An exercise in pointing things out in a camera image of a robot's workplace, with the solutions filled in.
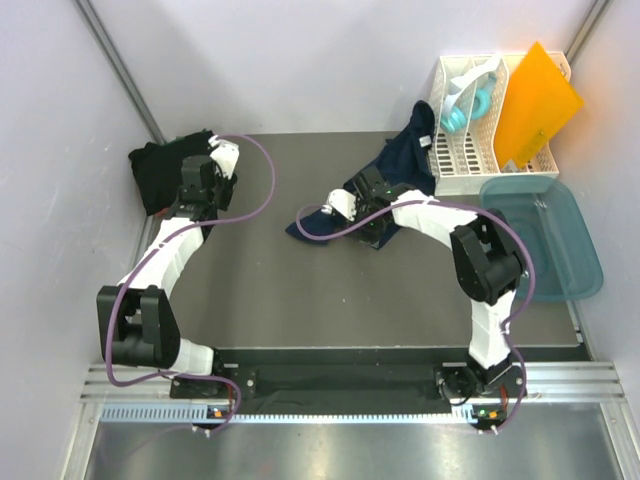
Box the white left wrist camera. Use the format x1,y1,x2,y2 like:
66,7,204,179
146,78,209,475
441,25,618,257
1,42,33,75
208,135,239,179

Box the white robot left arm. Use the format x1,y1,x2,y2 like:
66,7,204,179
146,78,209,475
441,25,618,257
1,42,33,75
96,141,239,397

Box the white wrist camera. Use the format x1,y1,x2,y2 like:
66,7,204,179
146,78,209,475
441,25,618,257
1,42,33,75
208,135,239,179
320,189,357,221

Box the white slotted file organizer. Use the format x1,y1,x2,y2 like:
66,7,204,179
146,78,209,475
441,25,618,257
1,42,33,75
428,52,559,197

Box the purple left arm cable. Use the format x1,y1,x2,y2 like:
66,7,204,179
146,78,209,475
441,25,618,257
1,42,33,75
101,133,276,436

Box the right aluminium corner post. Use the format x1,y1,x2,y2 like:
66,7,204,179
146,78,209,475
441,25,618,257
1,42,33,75
564,0,614,65

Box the left aluminium corner post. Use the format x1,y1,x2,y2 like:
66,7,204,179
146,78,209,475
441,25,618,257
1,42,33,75
71,0,166,144

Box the orange plastic folder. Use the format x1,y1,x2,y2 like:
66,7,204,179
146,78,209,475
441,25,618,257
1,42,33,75
493,42,584,172

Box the translucent teal plastic bin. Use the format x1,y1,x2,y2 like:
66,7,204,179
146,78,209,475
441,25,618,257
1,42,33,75
480,174,604,303

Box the aluminium corner post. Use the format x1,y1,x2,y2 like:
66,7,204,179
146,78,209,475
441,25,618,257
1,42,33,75
564,0,614,65
71,0,166,144

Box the aluminium frame rail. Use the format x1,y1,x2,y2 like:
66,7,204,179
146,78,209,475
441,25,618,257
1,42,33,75
61,349,639,479

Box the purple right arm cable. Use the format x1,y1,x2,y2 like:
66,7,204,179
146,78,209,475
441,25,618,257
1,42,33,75
295,202,536,434

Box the teal headphones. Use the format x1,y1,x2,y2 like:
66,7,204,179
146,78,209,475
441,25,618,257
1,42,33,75
440,54,501,134

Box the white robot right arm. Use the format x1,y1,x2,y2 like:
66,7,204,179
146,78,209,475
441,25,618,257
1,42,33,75
328,167,526,396

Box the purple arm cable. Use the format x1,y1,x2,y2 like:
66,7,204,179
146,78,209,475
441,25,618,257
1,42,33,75
101,133,276,436
295,202,536,434

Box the folded black t shirt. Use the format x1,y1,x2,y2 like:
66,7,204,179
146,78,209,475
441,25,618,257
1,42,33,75
129,141,220,223

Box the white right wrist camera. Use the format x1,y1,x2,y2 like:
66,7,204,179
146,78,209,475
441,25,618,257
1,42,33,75
320,189,357,221

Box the folded green t shirt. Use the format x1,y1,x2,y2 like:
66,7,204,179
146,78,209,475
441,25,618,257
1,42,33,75
172,129,213,145

